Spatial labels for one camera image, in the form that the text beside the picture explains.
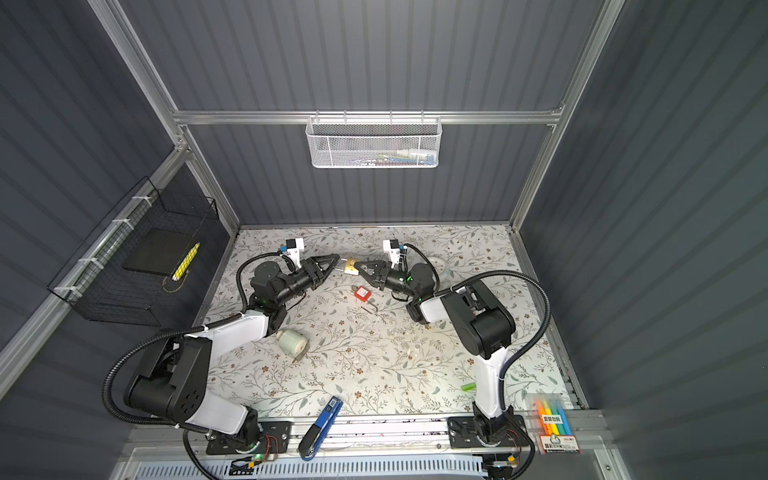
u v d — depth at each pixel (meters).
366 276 0.80
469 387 0.81
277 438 0.73
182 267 0.73
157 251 0.74
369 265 0.82
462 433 0.73
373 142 1.24
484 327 0.53
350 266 0.81
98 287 0.65
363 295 0.99
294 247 0.79
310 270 0.74
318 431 0.71
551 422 0.74
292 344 0.83
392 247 0.83
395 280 0.79
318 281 0.75
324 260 0.79
